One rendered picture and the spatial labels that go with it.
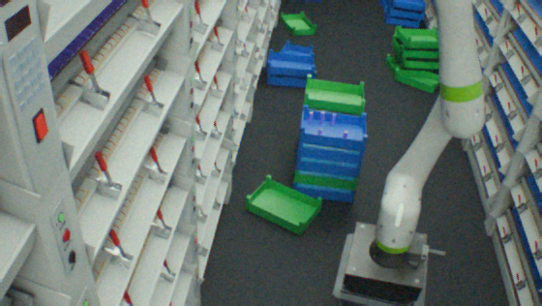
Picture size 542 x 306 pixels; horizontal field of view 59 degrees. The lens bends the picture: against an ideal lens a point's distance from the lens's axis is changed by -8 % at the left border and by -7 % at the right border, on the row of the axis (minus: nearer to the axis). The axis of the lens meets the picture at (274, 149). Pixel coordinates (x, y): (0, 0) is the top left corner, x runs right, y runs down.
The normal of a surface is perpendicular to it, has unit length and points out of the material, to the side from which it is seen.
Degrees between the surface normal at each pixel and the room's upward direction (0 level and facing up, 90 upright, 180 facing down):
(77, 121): 19
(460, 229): 0
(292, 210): 0
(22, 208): 90
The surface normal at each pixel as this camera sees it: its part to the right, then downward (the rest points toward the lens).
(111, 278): 0.40, -0.71
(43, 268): -0.11, 0.59
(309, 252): 0.07, -0.80
